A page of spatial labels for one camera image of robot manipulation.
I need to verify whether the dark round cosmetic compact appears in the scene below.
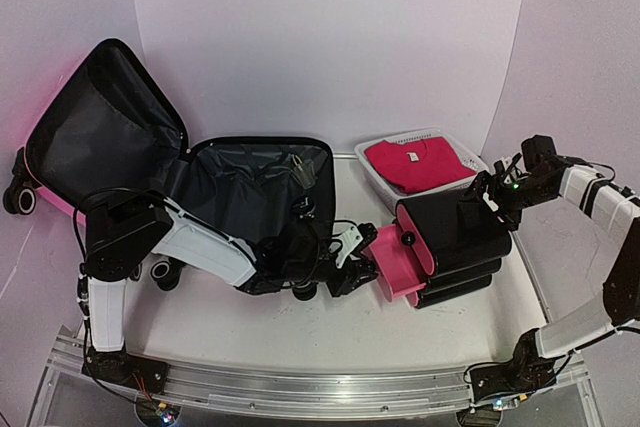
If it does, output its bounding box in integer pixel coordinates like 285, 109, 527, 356
291, 196, 316, 220

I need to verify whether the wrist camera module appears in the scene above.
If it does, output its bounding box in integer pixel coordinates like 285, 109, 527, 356
331, 226, 363, 269
493, 153, 522, 184

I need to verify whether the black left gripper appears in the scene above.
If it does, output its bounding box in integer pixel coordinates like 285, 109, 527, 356
286, 240, 379, 300

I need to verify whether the pink and black drawer organizer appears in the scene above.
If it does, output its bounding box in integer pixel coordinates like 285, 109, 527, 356
365, 189, 512, 309

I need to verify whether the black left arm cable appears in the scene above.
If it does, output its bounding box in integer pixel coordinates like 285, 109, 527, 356
72, 187, 171, 268

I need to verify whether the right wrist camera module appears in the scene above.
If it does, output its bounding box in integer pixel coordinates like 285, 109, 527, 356
493, 153, 522, 184

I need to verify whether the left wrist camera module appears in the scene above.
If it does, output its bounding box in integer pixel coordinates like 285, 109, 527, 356
331, 226, 363, 269

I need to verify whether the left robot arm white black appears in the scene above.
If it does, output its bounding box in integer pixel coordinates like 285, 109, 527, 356
72, 188, 378, 385

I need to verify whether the red garment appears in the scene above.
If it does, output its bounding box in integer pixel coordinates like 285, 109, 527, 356
364, 137, 476, 194

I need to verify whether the pink hard-shell kids suitcase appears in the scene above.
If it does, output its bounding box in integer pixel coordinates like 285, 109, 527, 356
3, 39, 336, 242

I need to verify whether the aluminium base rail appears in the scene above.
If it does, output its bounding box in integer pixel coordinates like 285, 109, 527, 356
44, 326, 586, 411

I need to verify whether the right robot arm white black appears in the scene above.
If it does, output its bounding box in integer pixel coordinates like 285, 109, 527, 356
460, 135, 639, 403

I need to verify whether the white perforated plastic basket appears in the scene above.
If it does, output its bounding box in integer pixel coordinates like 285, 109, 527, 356
355, 127, 488, 212

